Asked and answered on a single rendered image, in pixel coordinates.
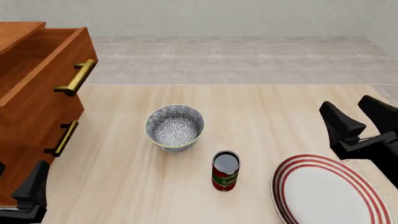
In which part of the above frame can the closed wooden drawer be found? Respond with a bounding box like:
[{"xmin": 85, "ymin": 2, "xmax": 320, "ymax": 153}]
[{"xmin": 0, "ymin": 95, "xmax": 86, "ymax": 162}]

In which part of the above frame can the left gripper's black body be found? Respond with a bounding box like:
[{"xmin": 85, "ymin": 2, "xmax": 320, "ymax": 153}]
[{"xmin": 0, "ymin": 202, "xmax": 48, "ymax": 224}]

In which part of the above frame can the open wooden drawer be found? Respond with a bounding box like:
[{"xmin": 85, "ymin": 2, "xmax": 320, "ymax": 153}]
[{"xmin": 0, "ymin": 26, "xmax": 100, "ymax": 108}]

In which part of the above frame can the wooden cabinet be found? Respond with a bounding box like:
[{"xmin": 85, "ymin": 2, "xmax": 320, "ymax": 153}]
[{"xmin": 0, "ymin": 21, "xmax": 100, "ymax": 208}]

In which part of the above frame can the red tomato sauce tin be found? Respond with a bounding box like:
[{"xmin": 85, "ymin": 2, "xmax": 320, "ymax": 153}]
[{"xmin": 211, "ymin": 149, "xmax": 241, "ymax": 192}]

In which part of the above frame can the brass drawer handle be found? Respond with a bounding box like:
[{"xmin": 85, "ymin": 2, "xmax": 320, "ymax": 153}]
[
  {"xmin": 53, "ymin": 58, "xmax": 97, "ymax": 97},
  {"xmin": 44, "ymin": 119, "xmax": 80, "ymax": 157}
]

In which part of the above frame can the white plate with red rings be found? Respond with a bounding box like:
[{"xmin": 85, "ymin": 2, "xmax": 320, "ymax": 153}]
[{"xmin": 270, "ymin": 153, "xmax": 394, "ymax": 224}]

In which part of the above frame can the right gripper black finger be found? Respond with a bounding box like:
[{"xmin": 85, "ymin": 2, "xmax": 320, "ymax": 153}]
[
  {"xmin": 357, "ymin": 95, "xmax": 398, "ymax": 139},
  {"xmin": 318, "ymin": 100, "xmax": 368, "ymax": 151}
]

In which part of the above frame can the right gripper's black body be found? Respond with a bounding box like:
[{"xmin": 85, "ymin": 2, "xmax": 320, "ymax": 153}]
[{"xmin": 330, "ymin": 131, "xmax": 398, "ymax": 195}]

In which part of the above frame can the patterned grey bowl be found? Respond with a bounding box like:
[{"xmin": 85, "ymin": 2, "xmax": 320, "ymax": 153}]
[{"xmin": 145, "ymin": 104, "xmax": 206, "ymax": 154}]

